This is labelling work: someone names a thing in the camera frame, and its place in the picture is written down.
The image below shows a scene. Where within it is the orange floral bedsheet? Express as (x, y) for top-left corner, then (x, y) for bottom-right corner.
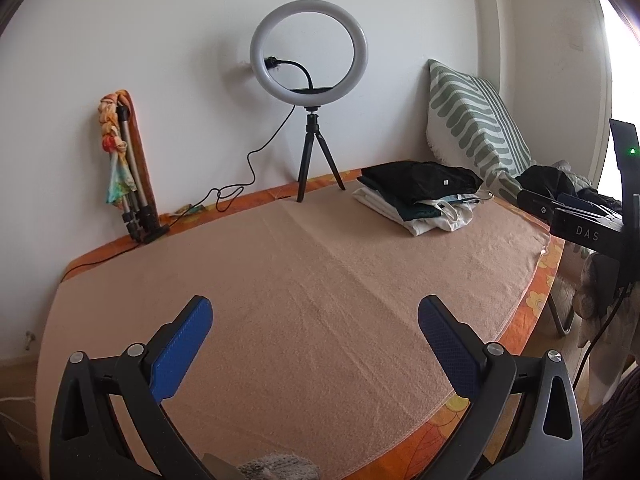
(60, 169), (566, 480)

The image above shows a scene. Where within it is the right white gloved hand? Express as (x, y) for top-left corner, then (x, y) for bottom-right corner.
(573, 252), (620, 320)

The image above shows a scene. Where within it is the black garment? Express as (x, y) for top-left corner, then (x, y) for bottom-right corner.
(358, 160), (484, 208)

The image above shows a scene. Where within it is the black mini tripod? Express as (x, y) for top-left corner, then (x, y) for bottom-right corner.
(295, 105), (347, 204)

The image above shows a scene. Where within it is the folded tripod with scarf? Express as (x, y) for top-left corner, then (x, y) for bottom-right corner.
(98, 89), (169, 245)

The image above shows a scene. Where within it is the green striped white pillow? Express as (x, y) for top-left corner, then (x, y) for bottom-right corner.
(425, 60), (534, 205)

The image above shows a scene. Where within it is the left white gloved hand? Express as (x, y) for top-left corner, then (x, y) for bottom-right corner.
(238, 454), (321, 480)

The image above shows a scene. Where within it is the folded clothes stack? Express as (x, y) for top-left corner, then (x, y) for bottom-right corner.
(352, 181), (494, 236)

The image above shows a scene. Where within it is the dark clothes pile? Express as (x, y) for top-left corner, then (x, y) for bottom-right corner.
(516, 160), (623, 214)

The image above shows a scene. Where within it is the white ring light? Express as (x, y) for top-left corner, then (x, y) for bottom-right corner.
(250, 0), (369, 107)

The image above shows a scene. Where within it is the pink beige blanket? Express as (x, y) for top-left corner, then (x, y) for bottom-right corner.
(34, 181), (551, 480)

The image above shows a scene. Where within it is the ring light black cable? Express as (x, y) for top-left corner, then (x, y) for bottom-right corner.
(60, 104), (298, 281)

